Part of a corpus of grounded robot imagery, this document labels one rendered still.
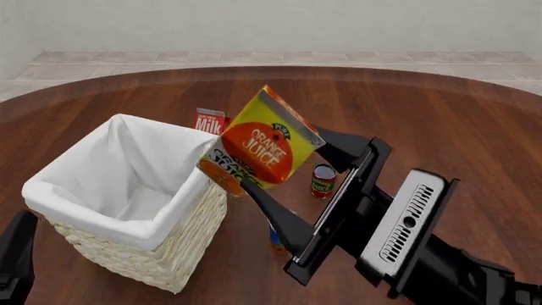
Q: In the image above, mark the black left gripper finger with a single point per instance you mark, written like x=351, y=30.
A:
x=19, y=241

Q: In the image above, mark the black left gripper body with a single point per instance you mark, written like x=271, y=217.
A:
x=12, y=294

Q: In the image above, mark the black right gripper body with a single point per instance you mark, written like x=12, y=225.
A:
x=339, y=228

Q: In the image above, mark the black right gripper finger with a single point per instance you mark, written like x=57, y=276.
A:
x=283, y=222
x=343, y=149

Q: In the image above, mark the orange juice carton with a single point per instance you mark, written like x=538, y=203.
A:
x=262, y=149

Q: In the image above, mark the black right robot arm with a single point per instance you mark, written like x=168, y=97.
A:
x=457, y=273

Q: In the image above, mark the white woven wicker basket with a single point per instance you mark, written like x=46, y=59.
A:
x=186, y=241

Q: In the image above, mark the white cloth basket liner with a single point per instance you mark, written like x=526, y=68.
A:
x=127, y=165

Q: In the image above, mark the blue and orange tin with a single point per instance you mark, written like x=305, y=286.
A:
x=275, y=235

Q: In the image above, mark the red tomato soup tin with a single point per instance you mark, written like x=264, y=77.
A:
x=323, y=184

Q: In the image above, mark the red milk carton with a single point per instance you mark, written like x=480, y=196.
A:
x=209, y=123

